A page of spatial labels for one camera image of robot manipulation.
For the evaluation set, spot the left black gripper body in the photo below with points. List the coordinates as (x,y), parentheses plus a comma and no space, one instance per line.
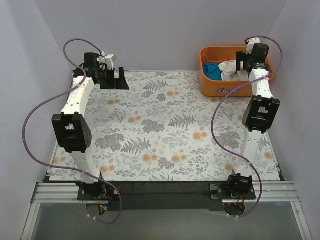
(116,79)

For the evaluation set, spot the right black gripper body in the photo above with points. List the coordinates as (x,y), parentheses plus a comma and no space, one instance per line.
(240,63)

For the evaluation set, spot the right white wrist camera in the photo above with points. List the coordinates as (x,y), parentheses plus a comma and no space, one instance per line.
(250,42)

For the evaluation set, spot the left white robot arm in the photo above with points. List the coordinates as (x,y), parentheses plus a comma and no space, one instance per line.
(72,131)

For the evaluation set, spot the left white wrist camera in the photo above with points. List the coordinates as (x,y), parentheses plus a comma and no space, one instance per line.
(108,60)

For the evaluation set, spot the aluminium frame rail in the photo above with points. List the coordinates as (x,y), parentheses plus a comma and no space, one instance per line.
(266,192)

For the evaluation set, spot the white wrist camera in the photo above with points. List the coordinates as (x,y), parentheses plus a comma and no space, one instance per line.
(108,60)
(250,42)

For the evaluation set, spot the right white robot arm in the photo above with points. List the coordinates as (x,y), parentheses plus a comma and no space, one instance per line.
(258,116)

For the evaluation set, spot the white t shirt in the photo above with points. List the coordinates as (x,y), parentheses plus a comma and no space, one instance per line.
(229,72)

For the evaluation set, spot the blue t shirt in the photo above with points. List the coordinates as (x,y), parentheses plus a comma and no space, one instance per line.
(212,71)

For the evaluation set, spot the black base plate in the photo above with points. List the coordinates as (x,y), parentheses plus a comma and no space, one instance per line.
(161,195)

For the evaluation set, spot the floral table mat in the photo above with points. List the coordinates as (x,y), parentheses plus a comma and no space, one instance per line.
(164,129)

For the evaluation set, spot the orange plastic basket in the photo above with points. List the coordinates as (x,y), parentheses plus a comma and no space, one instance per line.
(212,85)

